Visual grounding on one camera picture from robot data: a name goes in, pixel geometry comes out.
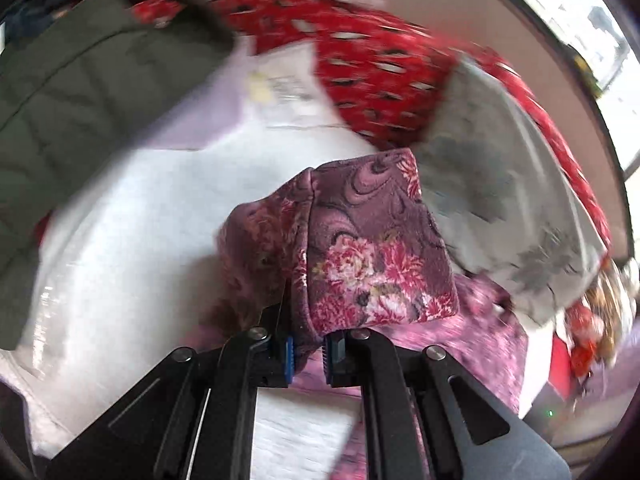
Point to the window with bars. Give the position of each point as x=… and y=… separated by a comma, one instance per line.
x=590, y=29

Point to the doll in plastic wrap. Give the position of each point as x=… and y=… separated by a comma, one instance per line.
x=598, y=323

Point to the white quilted mattress cover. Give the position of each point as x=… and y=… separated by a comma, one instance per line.
x=129, y=267

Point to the white paper sheets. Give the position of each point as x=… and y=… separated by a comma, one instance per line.
x=280, y=87

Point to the dark green padded jacket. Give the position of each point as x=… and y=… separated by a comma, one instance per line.
x=76, y=96

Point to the grey flower pillow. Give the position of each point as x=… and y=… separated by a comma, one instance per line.
x=500, y=198

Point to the purple floral shirt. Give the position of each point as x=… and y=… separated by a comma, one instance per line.
x=351, y=244

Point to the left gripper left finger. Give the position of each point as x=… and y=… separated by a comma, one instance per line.
x=191, y=416

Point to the red patterned quilt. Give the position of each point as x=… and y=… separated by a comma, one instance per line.
x=384, y=75

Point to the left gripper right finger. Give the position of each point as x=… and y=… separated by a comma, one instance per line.
x=427, y=417

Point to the red cushion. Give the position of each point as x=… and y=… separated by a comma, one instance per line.
x=561, y=378

